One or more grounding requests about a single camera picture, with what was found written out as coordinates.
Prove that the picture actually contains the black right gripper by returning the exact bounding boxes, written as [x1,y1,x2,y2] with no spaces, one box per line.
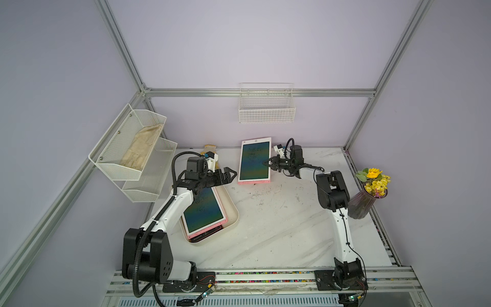
[262,155,294,171]

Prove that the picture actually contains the pink white writing tablet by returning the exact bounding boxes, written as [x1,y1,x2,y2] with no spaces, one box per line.
[238,138,272,185]

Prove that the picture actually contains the beige storage tray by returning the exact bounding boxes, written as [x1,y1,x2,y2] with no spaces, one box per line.
[180,186,239,245]

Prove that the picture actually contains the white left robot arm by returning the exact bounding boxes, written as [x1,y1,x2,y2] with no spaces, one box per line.
[121,151,238,298]

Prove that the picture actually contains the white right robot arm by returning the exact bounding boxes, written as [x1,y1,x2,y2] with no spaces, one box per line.
[263,141,366,290]

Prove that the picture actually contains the dark red bottom tablet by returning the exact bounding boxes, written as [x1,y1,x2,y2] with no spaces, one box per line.
[189,225,223,243]

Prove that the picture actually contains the yellow work glove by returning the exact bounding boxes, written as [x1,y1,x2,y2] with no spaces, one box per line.
[201,145,217,156]

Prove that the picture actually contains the beige glove in shelf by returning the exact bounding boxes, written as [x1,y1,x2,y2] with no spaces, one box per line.
[120,124,164,171]

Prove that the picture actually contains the purple glass vase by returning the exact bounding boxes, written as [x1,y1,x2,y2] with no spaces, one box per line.
[348,189,388,220]

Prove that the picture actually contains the white mesh two-tier shelf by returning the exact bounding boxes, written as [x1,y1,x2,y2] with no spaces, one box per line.
[88,104,178,203]

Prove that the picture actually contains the yellow flower bouquet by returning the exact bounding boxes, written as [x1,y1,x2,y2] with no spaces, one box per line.
[355,168,391,198]

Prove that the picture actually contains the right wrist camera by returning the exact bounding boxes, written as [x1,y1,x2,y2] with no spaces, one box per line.
[273,144,288,159]

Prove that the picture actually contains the white wire wall basket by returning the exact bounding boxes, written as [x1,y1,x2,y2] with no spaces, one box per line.
[239,83,296,124]

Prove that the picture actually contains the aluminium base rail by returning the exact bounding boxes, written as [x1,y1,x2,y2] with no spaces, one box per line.
[105,265,423,298]

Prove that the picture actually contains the aluminium frame profiles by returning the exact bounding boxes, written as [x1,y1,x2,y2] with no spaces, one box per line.
[1,1,433,305]

